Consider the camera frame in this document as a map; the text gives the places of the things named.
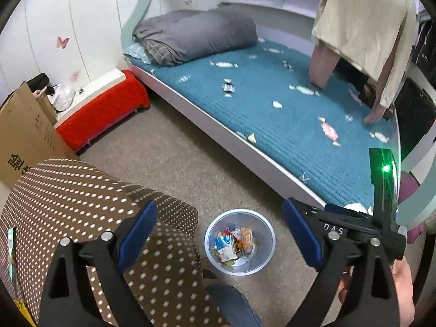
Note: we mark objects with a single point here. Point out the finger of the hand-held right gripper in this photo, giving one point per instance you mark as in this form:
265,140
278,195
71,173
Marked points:
344,219

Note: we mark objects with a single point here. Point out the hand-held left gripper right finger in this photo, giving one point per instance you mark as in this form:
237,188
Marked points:
303,235

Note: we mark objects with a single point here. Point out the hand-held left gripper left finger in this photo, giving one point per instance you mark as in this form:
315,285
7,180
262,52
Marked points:
136,235

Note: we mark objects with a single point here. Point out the grey plastic trash bin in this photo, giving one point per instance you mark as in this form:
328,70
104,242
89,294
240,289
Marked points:
218,223

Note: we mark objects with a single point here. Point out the person's right hand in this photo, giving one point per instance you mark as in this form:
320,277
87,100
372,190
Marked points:
403,289

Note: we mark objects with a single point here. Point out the orange snack wrapper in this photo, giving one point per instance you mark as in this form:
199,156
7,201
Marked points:
247,240

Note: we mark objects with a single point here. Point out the brown polka dot tablecloth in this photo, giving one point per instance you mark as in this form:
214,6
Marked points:
68,197

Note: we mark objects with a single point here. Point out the person's jeans leg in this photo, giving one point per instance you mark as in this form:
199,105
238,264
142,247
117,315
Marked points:
231,305

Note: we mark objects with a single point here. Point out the teal patterned bedsheet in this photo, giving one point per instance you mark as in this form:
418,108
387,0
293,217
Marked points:
265,119

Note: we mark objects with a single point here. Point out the red and white bench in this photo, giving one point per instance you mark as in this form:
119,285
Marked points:
102,109

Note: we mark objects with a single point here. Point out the pink hanging garment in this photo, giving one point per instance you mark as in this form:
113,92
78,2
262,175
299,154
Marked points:
322,68

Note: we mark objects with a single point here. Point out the brown cardboard box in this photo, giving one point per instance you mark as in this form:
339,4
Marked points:
24,133

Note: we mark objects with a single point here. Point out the white plastic bag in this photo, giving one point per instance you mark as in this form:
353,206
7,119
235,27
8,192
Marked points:
61,97

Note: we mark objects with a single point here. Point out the cream hanging shirt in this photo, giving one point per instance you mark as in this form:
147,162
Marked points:
364,24

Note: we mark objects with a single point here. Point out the black bag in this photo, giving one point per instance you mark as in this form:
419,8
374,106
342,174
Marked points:
39,81

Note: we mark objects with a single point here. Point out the blue checkered pillow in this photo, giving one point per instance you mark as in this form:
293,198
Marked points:
136,52

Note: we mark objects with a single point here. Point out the grey folded blanket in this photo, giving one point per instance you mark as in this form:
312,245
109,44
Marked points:
194,34

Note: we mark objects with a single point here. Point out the white panel wardrobe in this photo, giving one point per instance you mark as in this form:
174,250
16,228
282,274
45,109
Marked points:
44,13

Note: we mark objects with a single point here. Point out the teal bunk bed frame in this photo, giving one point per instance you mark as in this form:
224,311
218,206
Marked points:
190,105

